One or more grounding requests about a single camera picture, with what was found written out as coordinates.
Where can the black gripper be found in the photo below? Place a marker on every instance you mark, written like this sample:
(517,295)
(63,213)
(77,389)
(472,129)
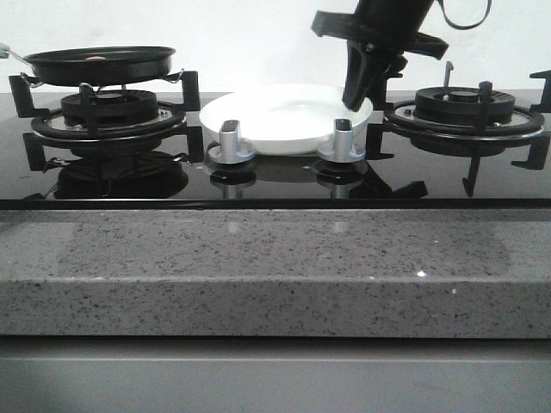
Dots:
(373,28)

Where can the white plate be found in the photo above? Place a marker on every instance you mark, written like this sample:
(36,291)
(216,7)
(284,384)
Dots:
(284,119)

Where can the black frying pan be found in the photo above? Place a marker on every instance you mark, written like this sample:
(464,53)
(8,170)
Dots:
(123,64)

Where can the right silver stove knob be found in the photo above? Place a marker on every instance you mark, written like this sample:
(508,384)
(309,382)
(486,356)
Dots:
(342,148)

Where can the silver stove knob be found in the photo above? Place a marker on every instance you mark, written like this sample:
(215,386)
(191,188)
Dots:
(231,149)
(342,148)

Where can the right black burner grate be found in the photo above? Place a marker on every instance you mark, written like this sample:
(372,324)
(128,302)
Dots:
(461,143)

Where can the black burner grate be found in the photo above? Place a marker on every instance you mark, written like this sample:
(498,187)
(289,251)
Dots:
(461,143)
(99,124)

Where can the left silver stove knob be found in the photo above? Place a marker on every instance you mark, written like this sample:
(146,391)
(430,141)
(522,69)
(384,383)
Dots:
(231,149)

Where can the left black burner grate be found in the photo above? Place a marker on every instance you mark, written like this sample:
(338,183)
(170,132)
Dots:
(99,124)

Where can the black glass stove top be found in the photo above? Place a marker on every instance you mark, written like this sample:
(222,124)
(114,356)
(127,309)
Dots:
(159,179)

